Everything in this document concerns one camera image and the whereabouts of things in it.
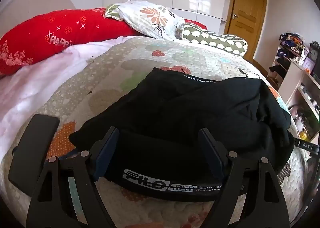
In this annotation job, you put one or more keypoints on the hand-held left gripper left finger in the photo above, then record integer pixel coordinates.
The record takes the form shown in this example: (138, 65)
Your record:
(108, 154)

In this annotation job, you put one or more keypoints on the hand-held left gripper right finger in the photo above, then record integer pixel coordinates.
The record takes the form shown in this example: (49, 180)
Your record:
(212, 154)

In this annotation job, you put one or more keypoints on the black pants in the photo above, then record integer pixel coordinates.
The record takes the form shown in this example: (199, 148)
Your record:
(175, 118)

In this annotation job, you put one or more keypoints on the white shelf unit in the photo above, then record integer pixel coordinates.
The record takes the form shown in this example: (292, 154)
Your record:
(295, 75)

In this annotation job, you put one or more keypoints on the patterned quilted bedspread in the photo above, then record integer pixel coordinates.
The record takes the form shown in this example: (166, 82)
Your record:
(112, 68)

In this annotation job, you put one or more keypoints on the dark mantel clock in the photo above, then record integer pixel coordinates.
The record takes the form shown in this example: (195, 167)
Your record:
(313, 53)

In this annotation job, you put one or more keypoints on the white pink blanket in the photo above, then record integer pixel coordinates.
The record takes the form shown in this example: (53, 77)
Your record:
(30, 88)

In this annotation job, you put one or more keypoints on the green patterned bolster pillow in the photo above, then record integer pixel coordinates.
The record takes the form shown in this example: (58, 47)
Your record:
(212, 39)

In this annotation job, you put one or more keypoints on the red printed pillow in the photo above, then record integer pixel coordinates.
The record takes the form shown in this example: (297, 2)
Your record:
(62, 30)

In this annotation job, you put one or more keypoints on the white floral pillow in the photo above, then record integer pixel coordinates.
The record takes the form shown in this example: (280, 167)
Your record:
(147, 18)

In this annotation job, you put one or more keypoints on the wooden door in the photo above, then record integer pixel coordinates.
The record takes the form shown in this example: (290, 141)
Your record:
(247, 5)

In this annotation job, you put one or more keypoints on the pale rounded headboard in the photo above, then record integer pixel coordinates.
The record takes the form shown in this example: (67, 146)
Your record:
(37, 0)

